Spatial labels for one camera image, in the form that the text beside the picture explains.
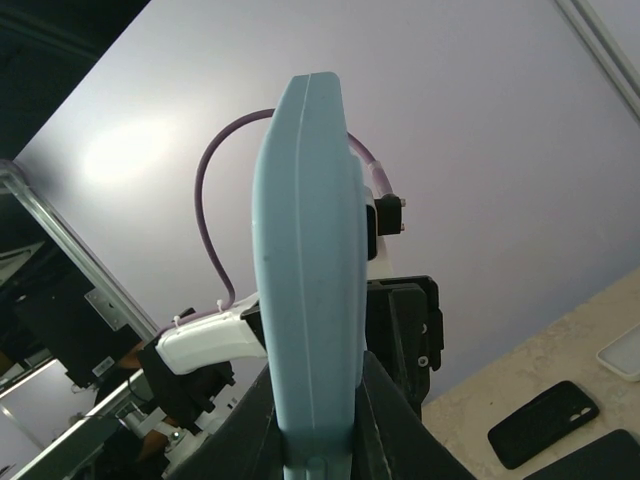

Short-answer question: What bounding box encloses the aluminium corner post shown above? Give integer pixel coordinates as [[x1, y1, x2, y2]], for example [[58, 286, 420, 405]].
[[1, 159, 157, 341], [553, 0, 639, 123]]

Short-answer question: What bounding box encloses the left aluminium corner post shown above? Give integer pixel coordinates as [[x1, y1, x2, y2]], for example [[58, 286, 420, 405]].
[[1, 159, 157, 341]]

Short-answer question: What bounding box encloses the dark teal smartphone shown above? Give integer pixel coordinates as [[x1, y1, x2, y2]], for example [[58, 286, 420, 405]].
[[527, 429, 639, 480]]

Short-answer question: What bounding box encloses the beige phone case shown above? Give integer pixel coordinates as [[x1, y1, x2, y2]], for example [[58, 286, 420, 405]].
[[596, 324, 640, 382]]

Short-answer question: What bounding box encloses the light blue cased phone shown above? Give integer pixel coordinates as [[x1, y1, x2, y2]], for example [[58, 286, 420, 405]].
[[252, 72, 367, 479]]

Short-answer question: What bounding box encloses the right aluminium corner post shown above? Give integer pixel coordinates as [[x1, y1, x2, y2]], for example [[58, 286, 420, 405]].
[[553, 0, 639, 123]]

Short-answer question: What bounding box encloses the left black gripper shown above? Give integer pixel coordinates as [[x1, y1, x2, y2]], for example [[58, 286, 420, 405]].
[[365, 275, 445, 415]]

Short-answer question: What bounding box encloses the black cased phone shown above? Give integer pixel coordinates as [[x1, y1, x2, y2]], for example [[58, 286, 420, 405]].
[[487, 380, 600, 470]]

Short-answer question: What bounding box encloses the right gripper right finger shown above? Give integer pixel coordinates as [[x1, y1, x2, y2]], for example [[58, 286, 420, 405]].
[[351, 351, 473, 480]]

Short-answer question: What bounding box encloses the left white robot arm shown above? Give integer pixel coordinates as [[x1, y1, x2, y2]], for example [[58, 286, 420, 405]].
[[138, 276, 444, 473]]

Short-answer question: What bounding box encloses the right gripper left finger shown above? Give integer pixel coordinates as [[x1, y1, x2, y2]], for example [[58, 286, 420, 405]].
[[172, 368, 284, 480]]

